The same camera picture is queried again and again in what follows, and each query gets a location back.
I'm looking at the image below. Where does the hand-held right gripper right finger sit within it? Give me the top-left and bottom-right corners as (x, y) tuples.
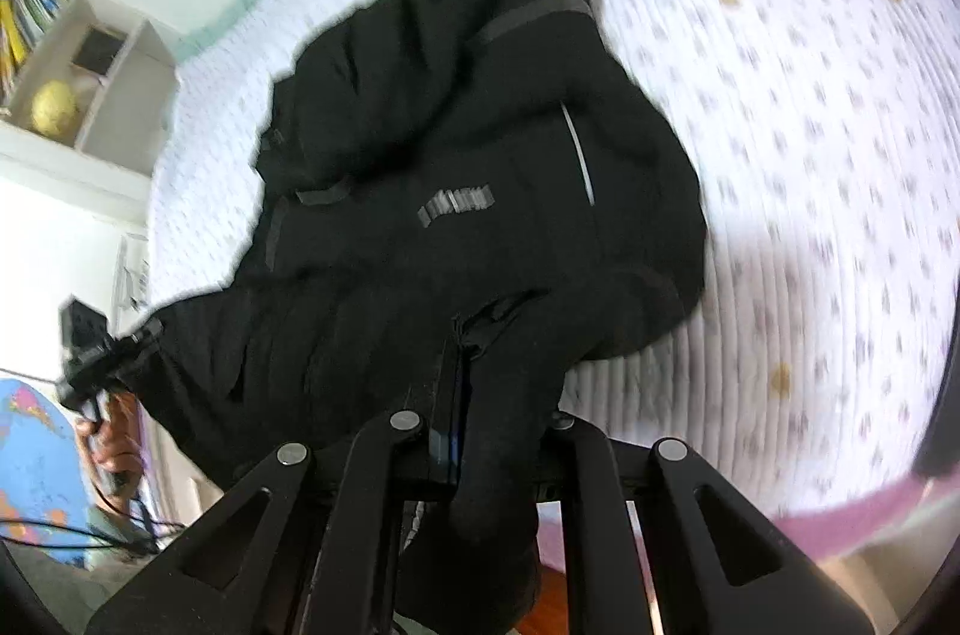
(540, 410), (877, 635)

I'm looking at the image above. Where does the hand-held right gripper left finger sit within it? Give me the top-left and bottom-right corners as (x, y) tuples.
(86, 359), (472, 635)

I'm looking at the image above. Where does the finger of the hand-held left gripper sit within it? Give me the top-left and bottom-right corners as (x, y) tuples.
(111, 316), (164, 375)

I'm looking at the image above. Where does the black hooded jacket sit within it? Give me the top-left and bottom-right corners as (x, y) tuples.
(129, 0), (707, 635)

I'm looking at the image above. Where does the person's left hand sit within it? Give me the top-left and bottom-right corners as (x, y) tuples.
(75, 391), (145, 493)

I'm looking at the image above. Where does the white paper sheet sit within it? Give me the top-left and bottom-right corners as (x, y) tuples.
(115, 232), (152, 315)

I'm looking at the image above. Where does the blue world map poster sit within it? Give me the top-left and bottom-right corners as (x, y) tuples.
(0, 378), (102, 568)

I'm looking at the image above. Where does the yellow ball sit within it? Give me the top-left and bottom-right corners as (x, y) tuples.
(30, 80), (82, 137)

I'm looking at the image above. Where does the white bookshelf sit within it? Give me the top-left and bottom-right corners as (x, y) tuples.
(0, 0), (181, 179)

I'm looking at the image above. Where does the pink bed skirt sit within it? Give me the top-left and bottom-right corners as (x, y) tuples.
(536, 470), (953, 568)

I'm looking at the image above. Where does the row of books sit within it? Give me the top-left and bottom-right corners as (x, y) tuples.
(0, 0), (72, 112)

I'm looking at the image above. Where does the floral quilted bedspread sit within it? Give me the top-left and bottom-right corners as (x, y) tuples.
(146, 0), (960, 520)

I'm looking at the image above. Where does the black cable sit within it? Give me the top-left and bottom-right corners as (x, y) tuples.
(0, 489), (185, 555)

